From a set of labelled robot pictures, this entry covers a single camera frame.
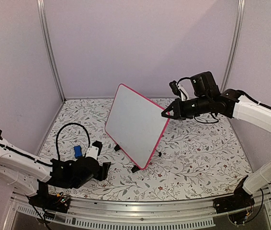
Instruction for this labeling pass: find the left aluminium frame post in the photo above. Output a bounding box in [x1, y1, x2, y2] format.
[36, 0, 66, 103]

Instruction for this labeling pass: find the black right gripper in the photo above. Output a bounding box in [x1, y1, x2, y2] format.
[161, 94, 211, 121]

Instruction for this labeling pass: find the floral table mat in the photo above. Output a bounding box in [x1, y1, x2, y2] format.
[39, 99, 252, 202]

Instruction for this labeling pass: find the aluminium frame post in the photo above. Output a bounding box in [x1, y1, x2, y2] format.
[221, 0, 245, 92]
[36, 0, 66, 103]

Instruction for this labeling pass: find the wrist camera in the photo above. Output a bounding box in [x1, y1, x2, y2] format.
[169, 81, 190, 101]
[85, 141, 102, 160]

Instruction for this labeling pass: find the blue whiteboard eraser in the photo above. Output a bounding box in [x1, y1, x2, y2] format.
[73, 145, 83, 159]

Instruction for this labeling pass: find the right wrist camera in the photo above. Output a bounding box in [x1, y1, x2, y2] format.
[169, 81, 190, 101]

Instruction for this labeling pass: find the front aluminium rail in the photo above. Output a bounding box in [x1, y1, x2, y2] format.
[13, 196, 271, 230]

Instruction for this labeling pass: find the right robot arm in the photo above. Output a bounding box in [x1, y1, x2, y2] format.
[161, 71, 271, 213]

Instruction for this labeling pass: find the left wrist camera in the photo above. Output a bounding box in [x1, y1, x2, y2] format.
[85, 141, 102, 160]

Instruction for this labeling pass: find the right aluminium frame post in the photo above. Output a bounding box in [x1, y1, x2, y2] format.
[221, 0, 245, 92]

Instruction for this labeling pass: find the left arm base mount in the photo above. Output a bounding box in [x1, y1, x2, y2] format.
[28, 190, 70, 213]

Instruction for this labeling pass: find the black stand foot left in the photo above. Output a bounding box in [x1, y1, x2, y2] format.
[114, 144, 121, 152]

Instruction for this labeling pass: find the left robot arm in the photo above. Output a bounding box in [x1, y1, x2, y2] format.
[0, 130, 111, 213]

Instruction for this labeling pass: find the pink framed whiteboard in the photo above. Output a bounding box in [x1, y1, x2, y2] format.
[105, 84, 169, 170]

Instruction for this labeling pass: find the right black cable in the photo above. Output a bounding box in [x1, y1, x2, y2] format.
[177, 76, 220, 124]

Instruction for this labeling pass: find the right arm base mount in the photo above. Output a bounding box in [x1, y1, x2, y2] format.
[213, 195, 255, 225]

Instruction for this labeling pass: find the left black sleeved cable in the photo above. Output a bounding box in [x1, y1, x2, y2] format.
[55, 122, 90, 163]

